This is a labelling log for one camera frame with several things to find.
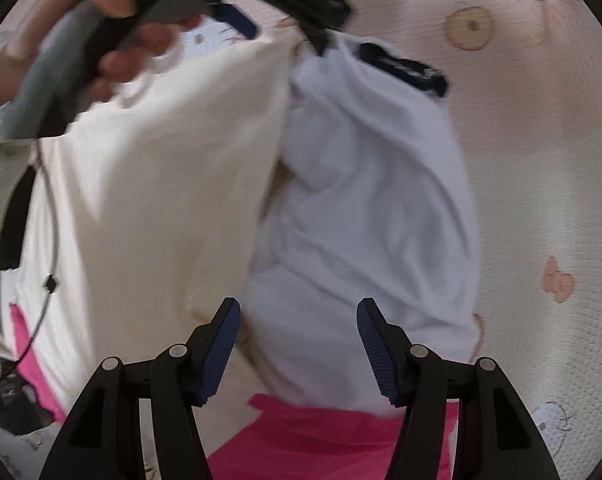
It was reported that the black strap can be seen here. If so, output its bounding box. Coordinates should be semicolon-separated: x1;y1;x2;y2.
0;165;38;272

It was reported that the grey cable with clip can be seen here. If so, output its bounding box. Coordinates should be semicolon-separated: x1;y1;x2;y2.
11;137;60;366

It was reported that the cat print blanket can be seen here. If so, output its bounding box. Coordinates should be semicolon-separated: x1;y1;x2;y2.
276;0;602;480

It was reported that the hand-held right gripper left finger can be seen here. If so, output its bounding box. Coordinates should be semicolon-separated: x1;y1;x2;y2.
40;297;242;480

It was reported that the person's left hand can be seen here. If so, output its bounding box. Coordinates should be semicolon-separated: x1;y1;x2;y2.
0;0;202;107

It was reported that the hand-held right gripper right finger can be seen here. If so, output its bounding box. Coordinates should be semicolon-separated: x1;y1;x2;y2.
357;298;562;480

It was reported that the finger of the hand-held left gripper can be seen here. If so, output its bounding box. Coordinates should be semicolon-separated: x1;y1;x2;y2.
358;42;449;97
215;4;258;41

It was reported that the white garment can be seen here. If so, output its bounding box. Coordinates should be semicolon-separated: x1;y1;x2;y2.
246;30;482;417

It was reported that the cream and pink shirt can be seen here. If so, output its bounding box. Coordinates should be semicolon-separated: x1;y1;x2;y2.
0;30;459;480

